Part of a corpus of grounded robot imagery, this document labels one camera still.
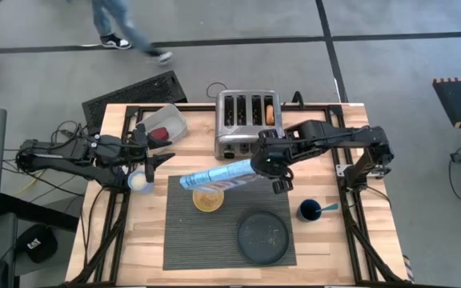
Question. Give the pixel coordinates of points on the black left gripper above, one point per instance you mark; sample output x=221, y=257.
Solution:
x=140, y=154

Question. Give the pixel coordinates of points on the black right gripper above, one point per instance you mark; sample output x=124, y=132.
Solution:
x=272, y=166

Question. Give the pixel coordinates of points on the red apple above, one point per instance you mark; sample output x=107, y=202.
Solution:
x=160, y=133

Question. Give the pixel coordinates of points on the toasted bagel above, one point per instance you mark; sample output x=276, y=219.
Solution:
x=269, y=114

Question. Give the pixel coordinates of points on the blue cinnamon cereal box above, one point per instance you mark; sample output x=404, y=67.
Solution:
x=214, y=176

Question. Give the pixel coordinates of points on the blue patterned bowl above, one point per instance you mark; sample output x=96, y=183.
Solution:
x=208, y=202

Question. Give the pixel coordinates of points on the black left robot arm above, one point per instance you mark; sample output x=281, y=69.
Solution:
x=62, y=160

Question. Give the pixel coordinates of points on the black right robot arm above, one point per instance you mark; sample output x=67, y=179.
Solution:
x=326, y=138

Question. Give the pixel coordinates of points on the white plastic bin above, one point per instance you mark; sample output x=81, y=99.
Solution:
x=172, y=120

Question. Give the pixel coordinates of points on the light blue cup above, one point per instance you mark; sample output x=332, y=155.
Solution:
x=138, y=182

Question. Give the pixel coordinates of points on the silver four-slot toaster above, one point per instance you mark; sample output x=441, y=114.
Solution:
x=238, y=128

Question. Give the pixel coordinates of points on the dark blue cup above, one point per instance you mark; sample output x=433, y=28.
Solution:
x=308, y=211

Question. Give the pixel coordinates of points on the black perforated floor panel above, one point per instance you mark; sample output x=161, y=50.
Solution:
x=134, y=94

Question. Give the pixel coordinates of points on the dark grey round plate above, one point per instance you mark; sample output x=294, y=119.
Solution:
x=263, y=238

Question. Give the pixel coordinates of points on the grey woven placemat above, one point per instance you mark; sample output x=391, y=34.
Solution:
x=198, y=244

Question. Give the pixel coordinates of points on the person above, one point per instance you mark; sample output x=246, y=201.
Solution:
x=112, y=20

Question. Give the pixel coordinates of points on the black cap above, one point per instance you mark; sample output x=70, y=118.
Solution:
x=36, y=244

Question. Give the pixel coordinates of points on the striped hazard tape strip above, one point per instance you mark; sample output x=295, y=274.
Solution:
x=408, y=268

